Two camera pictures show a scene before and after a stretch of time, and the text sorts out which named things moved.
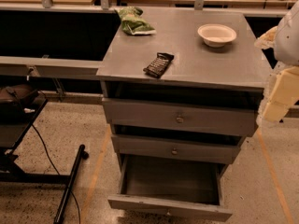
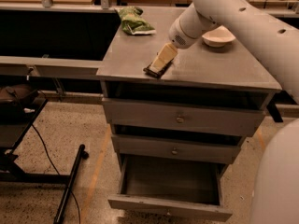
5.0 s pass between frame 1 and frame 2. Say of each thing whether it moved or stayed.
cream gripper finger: moved
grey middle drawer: stayed
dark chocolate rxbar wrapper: stayed
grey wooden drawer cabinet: stayed
